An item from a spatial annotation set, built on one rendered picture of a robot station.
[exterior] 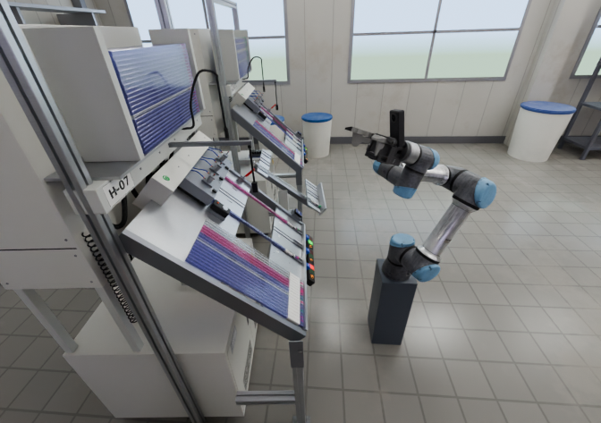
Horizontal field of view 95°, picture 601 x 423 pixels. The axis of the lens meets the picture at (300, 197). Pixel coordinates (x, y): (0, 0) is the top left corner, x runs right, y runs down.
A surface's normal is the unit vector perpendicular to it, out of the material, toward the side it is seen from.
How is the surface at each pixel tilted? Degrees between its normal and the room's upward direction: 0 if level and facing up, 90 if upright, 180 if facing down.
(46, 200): 90
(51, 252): 90
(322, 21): 90
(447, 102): 90
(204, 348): 0
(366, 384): 0
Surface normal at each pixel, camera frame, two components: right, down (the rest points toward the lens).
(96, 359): 0.00, 0.52
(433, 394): -0.03, -0.85
